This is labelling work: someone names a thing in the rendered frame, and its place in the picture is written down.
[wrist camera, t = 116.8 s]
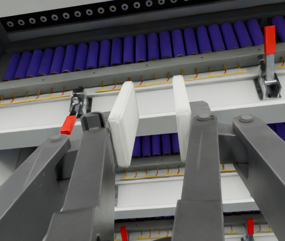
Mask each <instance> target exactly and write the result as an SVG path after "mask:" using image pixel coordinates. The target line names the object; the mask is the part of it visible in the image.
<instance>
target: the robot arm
mask: <svg viewBox="0 0 285 241"><path fill-rule="evenodd" d="M172 83H173V92H174V102H175V111H176V120H177V130H178V138H179V148H180V157H181V161H183V163H185V171H184V178H183V185H182V195H181V199H178V200H177V204H176V211H175V217H174V223H173V230H172V236H171V237H165V238H161V239H157V240H153V241H225V234H224V218H223V202H222V191H221V175H220V161H229V162H233V165H234V168H235V169H236V171H237V173H238V174H239V176H240V178H241V179H242V181H243V183H244V185H245V186H246V188H247V190H248V191H249V193H250V195H251V196H252V198H253V199H254V201H255V203H256V204H257V206H258V208H259V209H260V211H261V213H262V214H263V216H264V218H265V219H266V221H267V223H268V224H269V226H270V228H271V229H272V231H273V233H274V234H275V236H276V238H277V239H278V241H285V141H284V140H283V139H281V138H280V137H279V136H278V135H277V134H276V133H275V132H274V131H273V130H272V129H271V128H270V127H269V126H268V125H267V124H266V123H264V122H263V121H262V120H261V119H260V118H259V117H257V116H254V115H251V114H245V115H239V116H236V117H234V118H233V120H232V124H231V123H221V122H218V121H217V117H216V116H215V115H213V114H212V112H211V109H210V107H209V105H208V103H207V102H205V101H203V100H202V101H193V102H189V101H188V97H187V93H186V88H185V84H184V80H183V77H182V76H181V75H179V76H173V77H172ZM138 120H139V114H138V108H137V99H136V93H135V87H134V83H133V82H132V81H127V82H124V84H123V86H122V88H121V90H120V92H119V95H118V97H117V99H116V102H115V104H114V106H113V109H112V111H106V112H100V111H95V112H89V113H86V114H84V115H82V116H81V117H80V121H81V126H82V130H83V134H82V137H81V138H78V139H75V140H71V141H70V140H69V136H68V135H66V134H55V135H52V136H51V137H49V138H47V139H46V140H45V141H44V142H43V143H42V144H41V145H40V146H39V147H38V148H37V149H36V150H35V151H34V152H33V153H32V154H31V155H30V156H29V157H28V158H27V159H26V160H25V161H24V162H23V163H22V164H21V165H20V166H19V167H18V168H17V169H16V170H15V171H14V172H13V173H12V174H11V175H10V176H9V177H8V178H7V179H6V180H5V181H4V182H3V183H2V184H1V185H0V241H43V239H44V237H45V236H46V238H45V241H114V200H115V165H114V159H115V163H116V167H118V168H128V166H130V163H131V157H132V152H133V147H134V142H135V137H136V132H137V126H138ZM61 209H62V211H61Z"/></svg>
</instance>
